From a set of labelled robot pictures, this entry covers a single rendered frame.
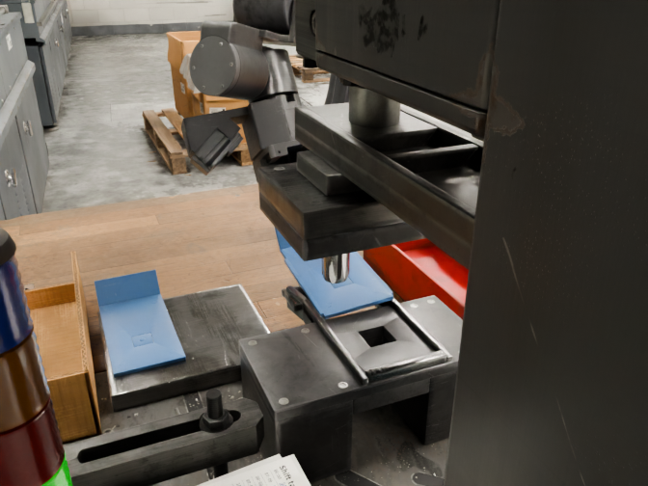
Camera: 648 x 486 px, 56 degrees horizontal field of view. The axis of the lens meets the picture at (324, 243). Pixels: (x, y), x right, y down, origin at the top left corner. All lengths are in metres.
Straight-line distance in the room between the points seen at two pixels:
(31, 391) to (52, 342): 0.46
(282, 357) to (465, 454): 0.26
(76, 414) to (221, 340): 0.16
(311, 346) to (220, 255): 0.38
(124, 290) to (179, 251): 0.18
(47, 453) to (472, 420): 0.18
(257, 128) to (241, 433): 0.32
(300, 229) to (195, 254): 0.50
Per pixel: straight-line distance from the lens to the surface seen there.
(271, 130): 0.66
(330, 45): 0.35
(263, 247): 0.90
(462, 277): 0.82
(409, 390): 0.52
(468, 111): 0.24
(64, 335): 0.75
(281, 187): 0.44
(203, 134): 0.66
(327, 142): 0.43
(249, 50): 0.64
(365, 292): 0.59
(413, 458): 0.56
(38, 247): 0.99
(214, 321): 0.70
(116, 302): 0.75
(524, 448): 0.26
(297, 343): 0.54
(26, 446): 0.29
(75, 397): 0.58
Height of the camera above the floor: 1.29
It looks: 26 degrees down
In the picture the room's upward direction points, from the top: straight up
